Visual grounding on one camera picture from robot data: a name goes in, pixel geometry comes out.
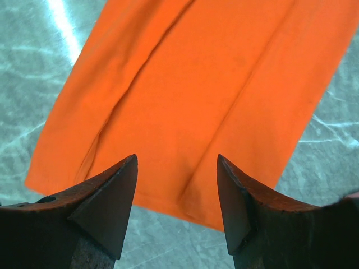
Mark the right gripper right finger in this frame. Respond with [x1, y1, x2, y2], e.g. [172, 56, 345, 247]
[217, 155, 358, 268]

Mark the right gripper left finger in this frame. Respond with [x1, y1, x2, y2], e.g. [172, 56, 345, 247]
[1, 155, 138, 268]

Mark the orange t shirt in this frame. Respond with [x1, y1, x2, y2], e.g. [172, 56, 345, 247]
[25, 1, 358, 230]

